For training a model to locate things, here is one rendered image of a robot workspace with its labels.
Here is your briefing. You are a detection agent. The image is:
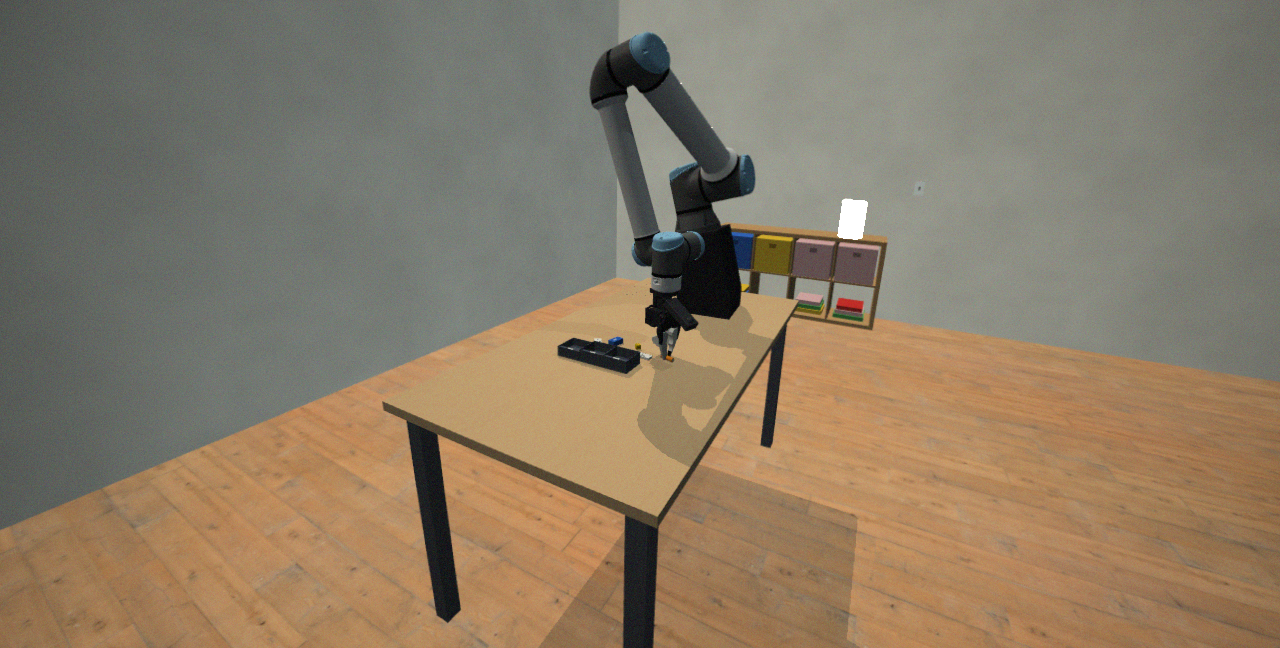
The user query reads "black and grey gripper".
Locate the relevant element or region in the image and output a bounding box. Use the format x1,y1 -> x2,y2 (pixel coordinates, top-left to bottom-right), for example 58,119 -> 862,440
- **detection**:
645,288 -> 681,360

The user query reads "dark grey bin rack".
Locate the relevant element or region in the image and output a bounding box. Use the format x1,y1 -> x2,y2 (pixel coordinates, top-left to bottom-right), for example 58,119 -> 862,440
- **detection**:
558,338 -> 640,374

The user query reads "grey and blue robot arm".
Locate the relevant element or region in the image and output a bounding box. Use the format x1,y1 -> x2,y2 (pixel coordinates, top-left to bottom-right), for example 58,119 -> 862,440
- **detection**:
590,32 -> 755,293

